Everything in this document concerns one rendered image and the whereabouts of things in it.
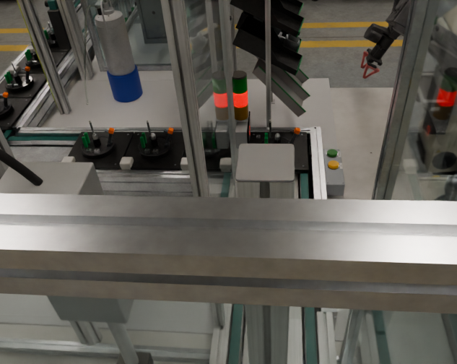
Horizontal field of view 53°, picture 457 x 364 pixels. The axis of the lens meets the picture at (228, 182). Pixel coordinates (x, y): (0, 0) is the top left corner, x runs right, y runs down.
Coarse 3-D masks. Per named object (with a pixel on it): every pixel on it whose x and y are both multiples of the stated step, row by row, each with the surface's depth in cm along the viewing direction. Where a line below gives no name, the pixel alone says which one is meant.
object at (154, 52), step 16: (96, 0) 238; (112, 0) 237; (128, 0) 236; (144, 0) 235; (128, 16) 242; (144, 16) 241; (160, 16) 240; (96, 32) 250; (128, 32) 248; (144, 32) 247; (160, 32) 247; (144, 48) 254; (160, 48) 253; (144, 64) 261; (160, 64) 260
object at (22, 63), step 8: (24, 56) 261; (32, 56) 256; (56, 56) 258; (64, 56) 260; (24, 64) 254; (32, 64) 249; (40, 64) 249; (56, 64) 251; (24, 72) 247; (32, 72) 246; (40, 72) 246
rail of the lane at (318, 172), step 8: (312, 128) 194; (320, 128) 193; (312, 136) 189; (320, 136) 189; (312, 144) 185; (320, 144) 185; (312, 152) 182; (320, 152) 181; (312, 160) 178; (320, 160) 178; (312, 168) 176; (320, 168) 174; (312, 176) 176; (320, 176) 171; (312, 184) 175; (320, 184) 169; (312, 192) 174; (320, 192) 166
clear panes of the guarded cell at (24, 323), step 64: (448, 0) 51; (448, 64) 50; (448, 128) 50; (448, 192) 50; (0, 320) 24; (64, 320) 23; (128, 320) 22; (192, 320) 22; (256, 320) 21; (320, 320) 21; (384, 320) 20; (448, 320) 20
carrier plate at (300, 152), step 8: (264, 136) 190; (288, 136) 189; (296, 136) 188; (304, 136) 188; (296, 144) 185; (304, 144) 184; (296, 152) 181; (304, 152) 180; (296, 160) 177; (304, 160) 177; (296, 168) 174; (304, 168) 174
